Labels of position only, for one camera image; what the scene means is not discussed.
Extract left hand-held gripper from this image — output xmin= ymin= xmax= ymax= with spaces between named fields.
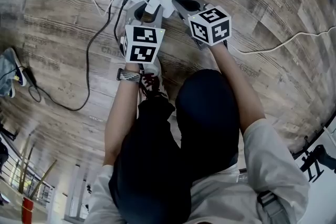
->
xmin=120 ymin=0 xmax=166 ymax=65

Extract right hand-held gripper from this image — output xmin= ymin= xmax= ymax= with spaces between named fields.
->
xmin=171 ymin=0 xmax=233 ymax=50

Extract person's left forearm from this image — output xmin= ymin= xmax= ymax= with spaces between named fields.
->
xmin=103 ymin=61 xmax=144 ymax=166

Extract person's right forearm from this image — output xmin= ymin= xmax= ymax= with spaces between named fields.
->
xmin=209 ymin=43 xmax=266 ymax=134

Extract person's white left shoe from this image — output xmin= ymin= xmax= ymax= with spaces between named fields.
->
xmin=136 ymin=56 xmax=169 ymax=103

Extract striped woven wristband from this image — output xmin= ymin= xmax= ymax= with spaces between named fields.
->
xmin=117 ymin=68 xmax=143 ymax=83

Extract person's black trousers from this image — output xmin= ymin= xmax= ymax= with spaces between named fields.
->
xmin=108 ymin=68 xmax=241 ymax=224

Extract person's white shirt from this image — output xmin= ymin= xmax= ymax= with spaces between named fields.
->
xmin=86 ymin=118 xmax=311 ymax=224

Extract black tripod stand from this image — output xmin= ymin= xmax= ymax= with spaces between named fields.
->
xmin=292 ymin=135 xmax=336 ymax=183

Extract red cylinder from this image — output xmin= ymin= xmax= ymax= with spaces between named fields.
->
xmin=22 ymin=196 xmax=34 ymax=224

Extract black power cable with adapter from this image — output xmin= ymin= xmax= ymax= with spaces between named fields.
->
xmin=25 ymin=0 xmax=127 ymax=112

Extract grey harness strap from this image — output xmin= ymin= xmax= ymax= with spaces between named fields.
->
xmin=256 ymin=190 xmax=292 ymax=224

